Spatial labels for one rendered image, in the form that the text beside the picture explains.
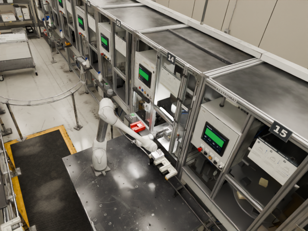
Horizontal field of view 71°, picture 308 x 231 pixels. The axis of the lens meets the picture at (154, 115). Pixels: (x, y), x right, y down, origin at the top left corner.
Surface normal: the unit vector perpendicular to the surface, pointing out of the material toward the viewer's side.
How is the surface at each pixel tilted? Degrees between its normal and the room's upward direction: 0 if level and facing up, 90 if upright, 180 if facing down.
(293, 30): 90
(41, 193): 0
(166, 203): 0
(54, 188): 0
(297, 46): 90
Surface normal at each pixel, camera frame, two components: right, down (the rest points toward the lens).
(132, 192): 0.09, -0.77
